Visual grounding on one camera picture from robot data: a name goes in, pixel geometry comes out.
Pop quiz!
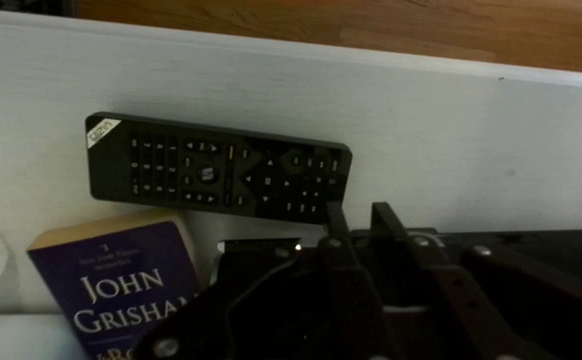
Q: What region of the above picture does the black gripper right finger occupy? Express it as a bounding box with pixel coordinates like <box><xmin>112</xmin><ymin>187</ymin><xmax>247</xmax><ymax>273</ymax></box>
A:
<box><xmin>371</xmin><ymin>200</ymin><xmax>582</xmax><ymax>360</ymax></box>

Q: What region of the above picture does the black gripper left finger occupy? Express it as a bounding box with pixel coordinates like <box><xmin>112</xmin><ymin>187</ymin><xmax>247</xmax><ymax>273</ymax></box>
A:
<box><xmin>130</xmin><ymin>200</ymin><xmax>394</xmax><ymax>360</ymax></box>

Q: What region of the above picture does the black remote control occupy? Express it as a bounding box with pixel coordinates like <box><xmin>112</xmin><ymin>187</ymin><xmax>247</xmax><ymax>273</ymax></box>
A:
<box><xmin>85</xmin><ymin>111</ymin><xmax>354</xmax><ymax>226</ymax></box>

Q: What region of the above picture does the small glossy black box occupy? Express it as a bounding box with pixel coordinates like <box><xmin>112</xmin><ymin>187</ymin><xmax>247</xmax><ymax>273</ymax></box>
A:
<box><xmin>216</xmin><ymin>237</ymin><xmax>306</xmax><ymax>282</ymax></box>

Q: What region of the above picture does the blue John Grisham paperback book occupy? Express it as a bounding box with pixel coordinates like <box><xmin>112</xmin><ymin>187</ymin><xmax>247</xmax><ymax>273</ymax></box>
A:
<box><xmin>27</xmin><ymin>210</ymin><xmax>206</xmax><ymax>360</ymax></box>

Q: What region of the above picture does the white television stand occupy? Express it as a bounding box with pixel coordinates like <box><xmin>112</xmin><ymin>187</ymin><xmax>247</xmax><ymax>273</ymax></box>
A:
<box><xmin>0</xmin><ymin>7</ymin><xmax>582</xmax><ymax>360</ymax></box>

